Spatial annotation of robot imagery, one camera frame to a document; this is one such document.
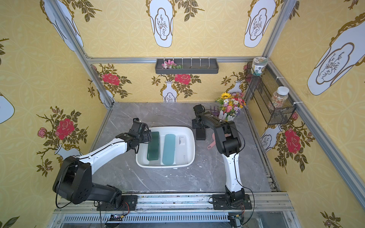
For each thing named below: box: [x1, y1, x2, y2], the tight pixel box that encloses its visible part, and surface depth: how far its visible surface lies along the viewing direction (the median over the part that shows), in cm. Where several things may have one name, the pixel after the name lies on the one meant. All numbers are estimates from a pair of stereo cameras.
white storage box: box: [135, 126, 196, 169], surface depth 94 cm
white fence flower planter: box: [215, 92, 247, 122], surface depth 100 cm
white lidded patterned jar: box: [251, 56, 269, 76], surface depth 87 cm
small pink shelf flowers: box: [161, 59, 183, 69], surface depth 89 cm
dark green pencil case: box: [146, 131, 160, 162], surface depth 91 cm
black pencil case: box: [195, 127, 206, 141], surface depth 100 cm
